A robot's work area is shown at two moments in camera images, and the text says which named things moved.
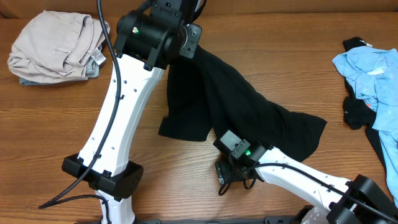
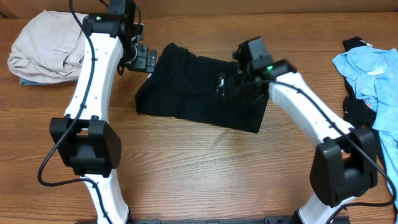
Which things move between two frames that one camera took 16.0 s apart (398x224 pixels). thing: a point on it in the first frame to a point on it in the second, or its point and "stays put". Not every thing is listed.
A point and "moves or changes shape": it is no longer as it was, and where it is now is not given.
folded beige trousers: (53, 46) stays put
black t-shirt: (206, 96) moves or changes shape
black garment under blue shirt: (357, 112) stays put
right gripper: (226, 169) to (236, 76)
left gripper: (193, 35) to (143, 59)
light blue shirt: (373, 74) stays put
